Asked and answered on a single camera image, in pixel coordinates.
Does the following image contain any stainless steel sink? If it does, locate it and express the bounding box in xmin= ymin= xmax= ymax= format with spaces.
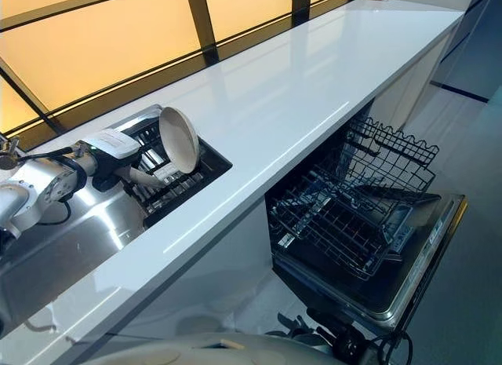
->
xmin=0 ymin=103 xmax=235 ymax=335

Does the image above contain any pale robot body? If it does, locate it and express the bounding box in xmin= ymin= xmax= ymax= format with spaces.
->
xmin=76 ymin=331 xmax=334 ymax=365

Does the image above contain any beige plate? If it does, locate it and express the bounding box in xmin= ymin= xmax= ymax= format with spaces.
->
xmin=158 ymin=106 xmax=202 ymax=174
xmin=124 ymin=166 xmax=164 ymax=190

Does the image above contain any black wire dish rack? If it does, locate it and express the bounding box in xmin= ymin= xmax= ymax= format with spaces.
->
xmin=117 ymin=116 xmax=233 ymax=225

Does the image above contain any beige plate, deep rim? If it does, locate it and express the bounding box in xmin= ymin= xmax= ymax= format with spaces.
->
xmin=158 ymin=106 xmax=202 ymax=174

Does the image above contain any black dishwasher lower rack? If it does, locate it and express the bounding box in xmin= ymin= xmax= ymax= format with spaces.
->
xmin=269 ymin=156 xmax=437 ymax=280

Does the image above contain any black dishwasher upper rack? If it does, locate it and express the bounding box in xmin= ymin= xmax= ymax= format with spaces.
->
xmin=344 ymin=115 xmax=441 ymax=170

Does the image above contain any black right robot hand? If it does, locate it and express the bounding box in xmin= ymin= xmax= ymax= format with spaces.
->
xmin=275 ymin=310 xmax=335 ymax=347

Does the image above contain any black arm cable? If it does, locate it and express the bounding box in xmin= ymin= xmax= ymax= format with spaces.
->
xmin=37 ymin=198 xmax=73 ymax=227

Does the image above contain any dark grey cabinet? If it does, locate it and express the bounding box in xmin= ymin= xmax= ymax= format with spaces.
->
xmin=429 ymin=0 xmax=502 ymax=104

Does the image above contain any open dishwasher door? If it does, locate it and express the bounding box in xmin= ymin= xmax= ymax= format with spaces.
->
xmin=270 ymin=191 xmax=470 ymax=331

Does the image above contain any black dishwasher rack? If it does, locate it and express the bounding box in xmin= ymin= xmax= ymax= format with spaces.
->
xmin=269 ymin=156 xmax=437 ymax=280
xmin=344 ymin=115 xmax=441 ymax=170

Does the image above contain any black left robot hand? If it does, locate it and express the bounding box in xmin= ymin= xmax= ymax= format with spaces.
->
xmin=80 ymin=129 xmax=141 ymax=193

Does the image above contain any metal faucet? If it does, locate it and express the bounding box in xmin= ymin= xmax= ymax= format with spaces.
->
xmin=0 ymin=135 xmax=21 ymax=170

